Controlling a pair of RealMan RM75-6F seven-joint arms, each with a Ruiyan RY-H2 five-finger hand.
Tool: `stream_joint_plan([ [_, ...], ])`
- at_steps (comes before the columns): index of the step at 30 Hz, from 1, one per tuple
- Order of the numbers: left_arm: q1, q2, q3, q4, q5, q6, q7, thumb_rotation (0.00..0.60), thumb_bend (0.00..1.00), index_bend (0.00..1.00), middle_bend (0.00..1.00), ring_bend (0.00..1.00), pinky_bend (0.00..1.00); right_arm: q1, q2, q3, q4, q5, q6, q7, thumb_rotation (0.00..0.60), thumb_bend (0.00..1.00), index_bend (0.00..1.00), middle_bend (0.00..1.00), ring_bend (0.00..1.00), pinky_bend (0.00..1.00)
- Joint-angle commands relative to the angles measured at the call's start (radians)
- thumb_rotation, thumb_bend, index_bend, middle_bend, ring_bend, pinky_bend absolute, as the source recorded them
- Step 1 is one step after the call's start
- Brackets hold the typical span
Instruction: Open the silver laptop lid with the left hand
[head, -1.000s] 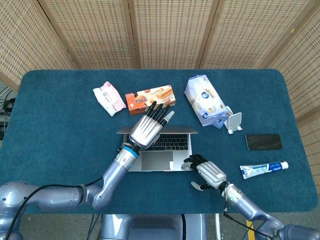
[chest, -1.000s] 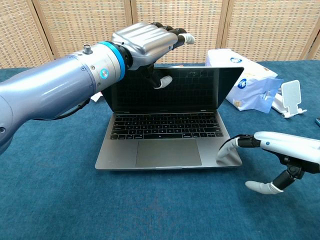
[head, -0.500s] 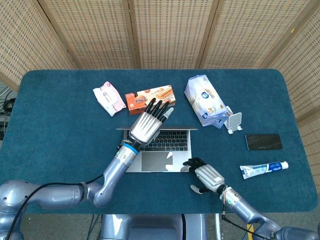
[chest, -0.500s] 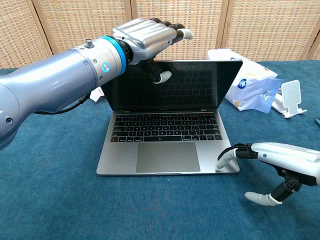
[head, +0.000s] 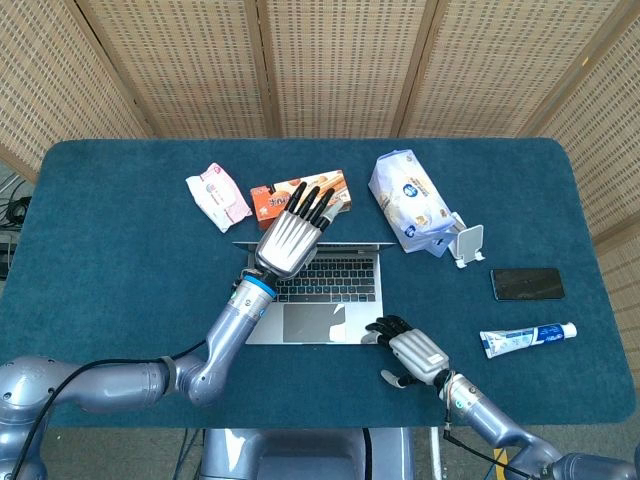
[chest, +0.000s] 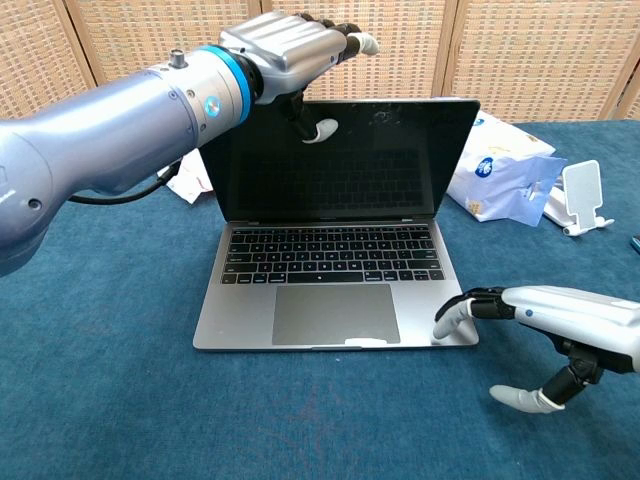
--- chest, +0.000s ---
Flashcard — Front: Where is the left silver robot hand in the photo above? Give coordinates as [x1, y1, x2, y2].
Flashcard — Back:
[217, 10, 381, 146]

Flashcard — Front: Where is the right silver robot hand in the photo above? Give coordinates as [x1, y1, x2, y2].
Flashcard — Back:
[432, 284, 640, 415]

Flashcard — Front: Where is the silver laptop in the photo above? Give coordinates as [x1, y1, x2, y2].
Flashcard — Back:
[192, 98, 482, 353]

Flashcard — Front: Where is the woven bamboo folding screen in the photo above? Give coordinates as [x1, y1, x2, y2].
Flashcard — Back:
[0, 0, 640, 124]

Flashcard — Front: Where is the white phone stand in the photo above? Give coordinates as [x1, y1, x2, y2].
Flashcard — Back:
[542, 159, 616, 238]

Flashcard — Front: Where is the pale blue snack bag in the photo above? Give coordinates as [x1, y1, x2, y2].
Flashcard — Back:
[444, 108, 569, 227]

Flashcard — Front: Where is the pink white wet wipes pack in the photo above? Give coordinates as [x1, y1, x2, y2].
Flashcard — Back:
[164, 149, 215, 205]

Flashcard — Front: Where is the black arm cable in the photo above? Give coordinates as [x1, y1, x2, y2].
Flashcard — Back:
[67, 159, 184, 205]

